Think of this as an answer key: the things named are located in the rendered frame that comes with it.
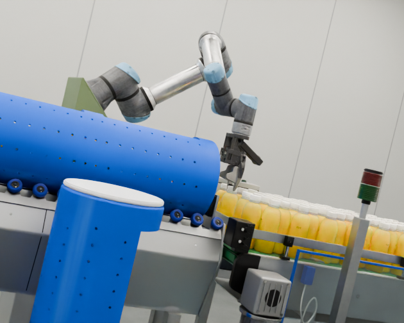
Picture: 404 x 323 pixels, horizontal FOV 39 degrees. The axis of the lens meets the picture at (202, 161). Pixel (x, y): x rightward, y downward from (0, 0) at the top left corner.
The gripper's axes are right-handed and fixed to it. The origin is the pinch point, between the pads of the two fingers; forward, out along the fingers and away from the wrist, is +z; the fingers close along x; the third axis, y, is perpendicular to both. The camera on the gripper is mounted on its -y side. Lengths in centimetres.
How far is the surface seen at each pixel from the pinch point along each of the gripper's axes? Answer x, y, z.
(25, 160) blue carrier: 23, 78, 4
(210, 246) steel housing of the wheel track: 22.3, 13.3, 19.8
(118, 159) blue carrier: 24, 51, -2
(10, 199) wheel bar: 21, 80, 16
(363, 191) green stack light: 47, -23, -10
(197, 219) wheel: 20.6, 19.5, 11.9
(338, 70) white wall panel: -301, -220, -117
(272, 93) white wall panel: -294, -150, -76
